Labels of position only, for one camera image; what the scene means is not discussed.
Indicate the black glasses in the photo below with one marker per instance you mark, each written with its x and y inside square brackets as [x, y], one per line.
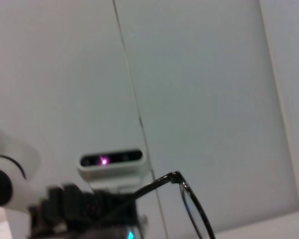
[175, 175]

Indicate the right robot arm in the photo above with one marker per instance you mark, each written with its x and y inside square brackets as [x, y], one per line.
[12, 154]

